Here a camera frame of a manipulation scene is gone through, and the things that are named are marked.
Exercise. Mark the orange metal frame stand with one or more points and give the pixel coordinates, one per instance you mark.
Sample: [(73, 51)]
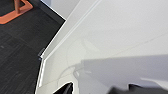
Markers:
[(16, 11)]

